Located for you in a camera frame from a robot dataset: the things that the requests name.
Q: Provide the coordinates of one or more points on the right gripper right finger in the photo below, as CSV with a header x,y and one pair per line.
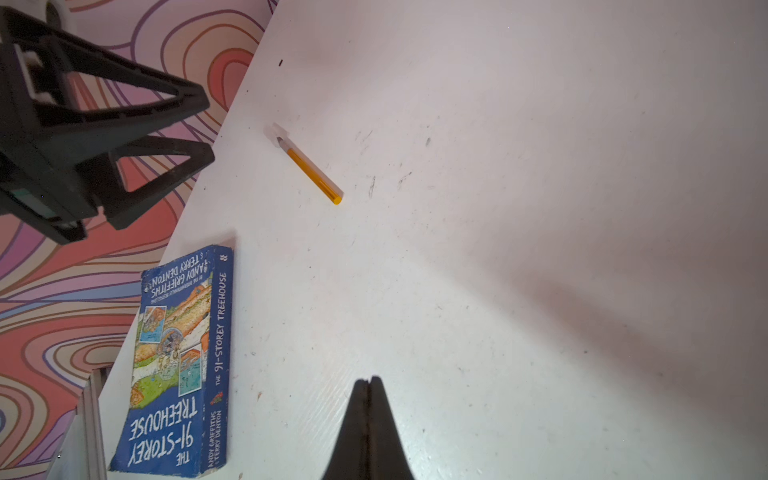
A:
x,y
386,457

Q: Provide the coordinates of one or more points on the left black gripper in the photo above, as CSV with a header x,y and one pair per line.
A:
x,y
42,132

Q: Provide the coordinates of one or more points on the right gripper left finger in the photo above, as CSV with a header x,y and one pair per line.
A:
x,y
349,458

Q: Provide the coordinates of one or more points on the yellow carving knife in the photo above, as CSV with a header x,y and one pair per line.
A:
x,y
320,179

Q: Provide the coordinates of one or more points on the blue treehouse paperback book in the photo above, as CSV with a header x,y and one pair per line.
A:
x,y
177,420

